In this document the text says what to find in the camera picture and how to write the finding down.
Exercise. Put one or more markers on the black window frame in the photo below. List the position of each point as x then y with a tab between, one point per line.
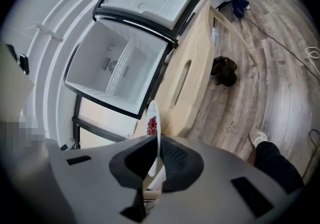
76	120

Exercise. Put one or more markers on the white pipe bracket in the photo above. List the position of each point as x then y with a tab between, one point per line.
48	31

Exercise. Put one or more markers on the wooden table leg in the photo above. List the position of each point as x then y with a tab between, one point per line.
240	38

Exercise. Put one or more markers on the white ceiling pipes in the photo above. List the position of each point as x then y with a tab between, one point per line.
50	50

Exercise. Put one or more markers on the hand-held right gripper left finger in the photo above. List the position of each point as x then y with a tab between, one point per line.
100	180

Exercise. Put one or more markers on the small dark purple object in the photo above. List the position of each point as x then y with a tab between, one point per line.
152	125

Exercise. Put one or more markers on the person's head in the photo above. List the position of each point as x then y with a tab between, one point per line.
22	130

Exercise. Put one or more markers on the black head-mounted camera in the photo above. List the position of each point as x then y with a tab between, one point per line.
24	64

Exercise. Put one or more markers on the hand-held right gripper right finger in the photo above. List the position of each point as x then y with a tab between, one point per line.
212	193

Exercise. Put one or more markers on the white plate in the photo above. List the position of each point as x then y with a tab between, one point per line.
152	111

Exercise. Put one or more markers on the person's white shoe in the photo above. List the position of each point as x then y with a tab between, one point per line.
260	138

